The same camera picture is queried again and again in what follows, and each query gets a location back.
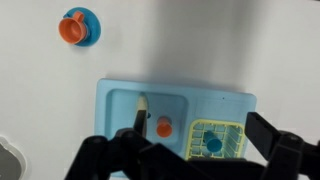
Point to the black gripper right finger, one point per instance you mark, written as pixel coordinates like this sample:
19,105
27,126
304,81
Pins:
286,150

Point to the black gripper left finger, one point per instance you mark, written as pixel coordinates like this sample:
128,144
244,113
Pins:
126,156

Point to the blue toy sink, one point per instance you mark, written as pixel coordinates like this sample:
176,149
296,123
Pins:
126,100

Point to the small blue toy cup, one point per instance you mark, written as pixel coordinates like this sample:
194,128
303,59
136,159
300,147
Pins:
213,143

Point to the yellow dish rack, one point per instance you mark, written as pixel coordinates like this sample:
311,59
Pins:
230,136

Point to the grey metal mounting plate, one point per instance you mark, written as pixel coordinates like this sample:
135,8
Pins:
11,160

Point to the blue toy saucer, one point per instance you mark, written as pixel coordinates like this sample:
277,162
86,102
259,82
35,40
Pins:
93,30

